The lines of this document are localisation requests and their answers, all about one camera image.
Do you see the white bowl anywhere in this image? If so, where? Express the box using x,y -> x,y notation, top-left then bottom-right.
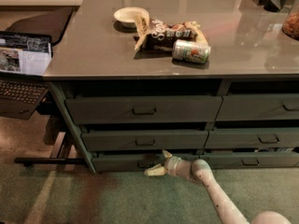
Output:
114,7 -> 149,29

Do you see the black laptop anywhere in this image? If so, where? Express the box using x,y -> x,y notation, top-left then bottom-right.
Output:
0,31 -> 52,119

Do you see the glass jar with snacks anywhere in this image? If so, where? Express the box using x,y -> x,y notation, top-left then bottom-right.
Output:
282,5 -> 299,40

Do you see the black laptop stand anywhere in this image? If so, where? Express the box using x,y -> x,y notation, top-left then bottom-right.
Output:
14,95 -> 86,167

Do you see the black office chair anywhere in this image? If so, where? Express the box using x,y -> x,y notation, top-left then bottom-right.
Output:
6,7 -> 73,46

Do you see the brown snack bag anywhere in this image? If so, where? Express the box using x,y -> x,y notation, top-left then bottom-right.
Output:
135,16 -> 207,51

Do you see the green cabinet frame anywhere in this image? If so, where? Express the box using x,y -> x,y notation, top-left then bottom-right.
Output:
51,78 -> 299,172

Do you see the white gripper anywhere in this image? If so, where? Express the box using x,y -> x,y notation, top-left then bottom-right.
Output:
144,150 -> 192,179

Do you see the green soda can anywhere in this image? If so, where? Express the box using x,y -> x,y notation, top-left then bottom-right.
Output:
172,40 -> 211,63

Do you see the green drawer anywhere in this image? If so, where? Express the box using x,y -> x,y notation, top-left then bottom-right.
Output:
81,130 -> 208,151
65,95 -> 221,124
216,94 -> 299,121
92,153 -> 200,173
205,128 -> 299,149
200,152 -> 299,169

